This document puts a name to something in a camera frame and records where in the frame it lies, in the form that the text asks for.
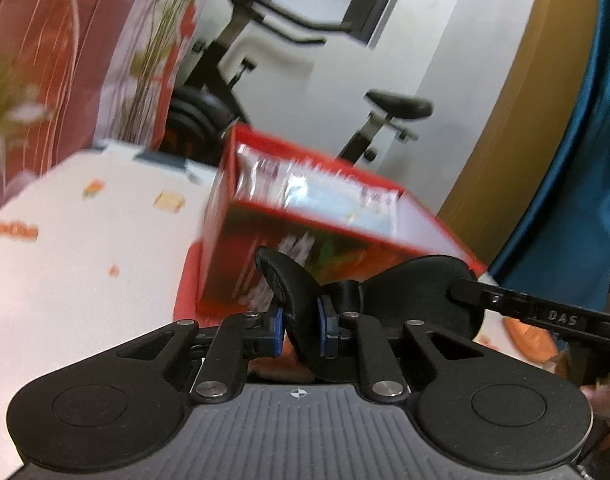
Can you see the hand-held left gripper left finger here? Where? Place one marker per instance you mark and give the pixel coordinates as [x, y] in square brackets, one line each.
[276, 331]

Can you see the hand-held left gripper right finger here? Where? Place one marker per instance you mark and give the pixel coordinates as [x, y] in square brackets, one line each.
[326, 330]

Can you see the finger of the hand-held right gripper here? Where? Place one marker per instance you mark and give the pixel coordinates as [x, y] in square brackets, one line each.
[490, 297]

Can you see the red strawberry print box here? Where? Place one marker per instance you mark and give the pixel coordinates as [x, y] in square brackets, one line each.
[225, 260]

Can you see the orange object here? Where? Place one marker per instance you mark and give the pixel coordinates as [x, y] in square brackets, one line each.
[530, 342]

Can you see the white printed packet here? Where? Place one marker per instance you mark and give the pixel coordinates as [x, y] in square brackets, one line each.
[257, 170]

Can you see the blue curtain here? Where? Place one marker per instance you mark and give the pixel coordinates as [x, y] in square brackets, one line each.
[595, 160]

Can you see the brown wooden panel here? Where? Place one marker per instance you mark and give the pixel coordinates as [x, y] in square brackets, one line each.
[530, 110]

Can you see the black exercise bike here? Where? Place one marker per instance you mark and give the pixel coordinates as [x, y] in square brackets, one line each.
[205, 105]

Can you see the plant print curtain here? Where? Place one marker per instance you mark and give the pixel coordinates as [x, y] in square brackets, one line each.
[45, 35]

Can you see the dark window frame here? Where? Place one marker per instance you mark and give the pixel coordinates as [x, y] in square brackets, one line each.
[375, 5]

